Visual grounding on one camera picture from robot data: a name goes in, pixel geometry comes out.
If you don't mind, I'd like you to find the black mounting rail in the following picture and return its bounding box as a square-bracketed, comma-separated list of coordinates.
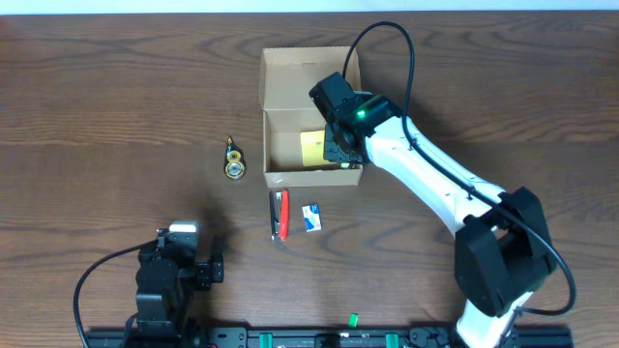
[84, 324, 575, 348]

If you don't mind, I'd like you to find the red and black stapler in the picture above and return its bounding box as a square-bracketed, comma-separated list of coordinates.
[269, 188, 290, 242]

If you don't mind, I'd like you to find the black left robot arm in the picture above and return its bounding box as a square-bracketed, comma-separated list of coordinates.
[135, 242, 224, 343]

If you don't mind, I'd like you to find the cardboard box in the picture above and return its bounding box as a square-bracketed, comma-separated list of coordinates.
[259, 46, 363, 188]

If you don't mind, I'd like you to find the blue white staples box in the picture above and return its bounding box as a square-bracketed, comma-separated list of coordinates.
[302, 203, 322, 232]

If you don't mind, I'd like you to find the yellow sticky note pad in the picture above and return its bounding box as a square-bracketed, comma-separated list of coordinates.
[300, 130, 337, 167]

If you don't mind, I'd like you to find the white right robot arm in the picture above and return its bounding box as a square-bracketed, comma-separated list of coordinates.
[309, 88, 564, 347]

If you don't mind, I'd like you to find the small green block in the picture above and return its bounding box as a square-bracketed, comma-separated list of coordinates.
[348, 313, 359, 328]

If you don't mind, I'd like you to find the yellow correction tape dispenser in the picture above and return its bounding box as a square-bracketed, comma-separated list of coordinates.
[223, 136, 247, 180]

